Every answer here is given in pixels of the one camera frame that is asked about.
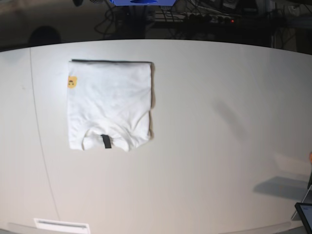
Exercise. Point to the white printed T-shirt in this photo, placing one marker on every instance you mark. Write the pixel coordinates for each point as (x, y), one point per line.
(109, 104)

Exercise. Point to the white paper label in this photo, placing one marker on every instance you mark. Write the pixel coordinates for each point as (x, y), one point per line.
(61, 226)

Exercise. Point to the blue robot base block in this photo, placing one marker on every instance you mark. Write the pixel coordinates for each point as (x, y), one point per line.
(143, 2)

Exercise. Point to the power strip with red light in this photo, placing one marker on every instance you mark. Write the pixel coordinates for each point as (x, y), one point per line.
(184, 17)

